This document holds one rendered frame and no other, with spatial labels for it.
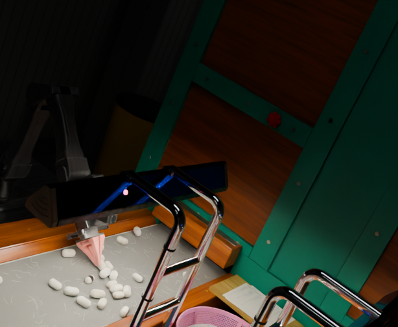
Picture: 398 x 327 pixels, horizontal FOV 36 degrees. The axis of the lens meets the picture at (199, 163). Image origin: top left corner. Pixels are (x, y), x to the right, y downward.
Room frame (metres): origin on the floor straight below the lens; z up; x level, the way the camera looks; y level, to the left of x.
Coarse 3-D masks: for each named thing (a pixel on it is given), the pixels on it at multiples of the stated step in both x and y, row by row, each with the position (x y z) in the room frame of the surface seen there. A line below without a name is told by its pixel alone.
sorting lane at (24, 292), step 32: (32, 256) 1.32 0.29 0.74; (128, 256) 1.51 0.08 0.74; (192, 256) 1.67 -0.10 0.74; (0, 288) 1.15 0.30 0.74; (32, 288) 1.20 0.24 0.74; (64, 288) 1.25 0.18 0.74; (96, 288) 1.31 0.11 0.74; (160, 288) 1.43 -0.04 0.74; (192, 288) 1.49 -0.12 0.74; (0, 320) 1.05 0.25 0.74; (32, 320) 1.10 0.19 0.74; (64, 320) 1.14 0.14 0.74; (96, 320) 1.19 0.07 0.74
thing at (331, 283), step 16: (304, 272) 1.13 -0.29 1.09; (320, 272) 1.11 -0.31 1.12; (288, 288) 0.99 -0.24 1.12; (304, 288) 1.12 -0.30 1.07; (336, 288) 1.09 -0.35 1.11; (272, 304) 0.99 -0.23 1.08; (288, 304) 1.12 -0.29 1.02; (304, 304) 0.96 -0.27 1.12; (368, 304) 1.06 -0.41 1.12; (256, 320) 0.99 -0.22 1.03; (288, 320) 1.12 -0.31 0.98; (320, 320) 0.94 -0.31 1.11; (384, 320) 1.04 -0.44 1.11
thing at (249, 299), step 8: (240, 288) 1.54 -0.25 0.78; (248, 288) 1.56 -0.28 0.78; (224, 296) 1.46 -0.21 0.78; (232, 296) 1.48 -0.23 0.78; (240, 296) 1.50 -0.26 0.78; (248, 296) 1.51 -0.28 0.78; (256, 296) 1.53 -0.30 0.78; (264, 296) 1.55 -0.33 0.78; (240, 304) 1.45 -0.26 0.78; (248, 304) 1.47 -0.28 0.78; (256, 304) 1.49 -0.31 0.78; (248, 312) 1.43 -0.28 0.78; (256, 312) 1.45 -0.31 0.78; (272, 312) 1.49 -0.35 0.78; (280, 312) 1.50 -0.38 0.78; (272, 320) 1.45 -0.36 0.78
